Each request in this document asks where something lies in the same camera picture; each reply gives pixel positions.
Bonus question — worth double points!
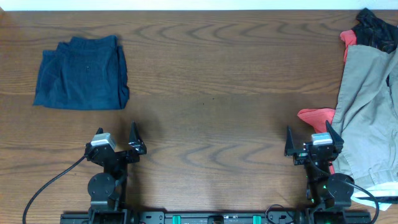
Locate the folded navy blue shorts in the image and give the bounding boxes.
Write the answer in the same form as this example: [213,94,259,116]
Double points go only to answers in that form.
[33,35,129,110]

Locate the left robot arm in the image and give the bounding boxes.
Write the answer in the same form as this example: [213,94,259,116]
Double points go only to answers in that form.
[85,122,147,211]

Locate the white light blue garment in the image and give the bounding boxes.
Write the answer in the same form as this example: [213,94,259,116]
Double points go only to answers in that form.
[351,182,397,211]

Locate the left black cable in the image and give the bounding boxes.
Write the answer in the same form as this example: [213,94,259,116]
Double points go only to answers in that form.
[22,154,88,224]

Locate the khaki shorts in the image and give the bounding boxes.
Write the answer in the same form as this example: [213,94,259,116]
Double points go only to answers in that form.
[332,45,397,189]

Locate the black printed jersey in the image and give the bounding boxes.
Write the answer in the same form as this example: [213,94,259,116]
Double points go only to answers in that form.
[352,8,397,53]

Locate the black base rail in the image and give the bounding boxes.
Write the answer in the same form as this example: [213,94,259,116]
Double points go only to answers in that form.
[60,209,371,224]

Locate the red garment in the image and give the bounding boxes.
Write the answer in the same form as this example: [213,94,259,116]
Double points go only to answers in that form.
[297,29,358,174]

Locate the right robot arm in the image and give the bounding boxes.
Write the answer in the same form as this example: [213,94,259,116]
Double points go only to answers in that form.
[284,122,354,215]

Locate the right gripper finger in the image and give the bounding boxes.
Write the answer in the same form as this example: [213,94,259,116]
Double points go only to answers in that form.
[325,121,344,152]
[284,126,295,156]

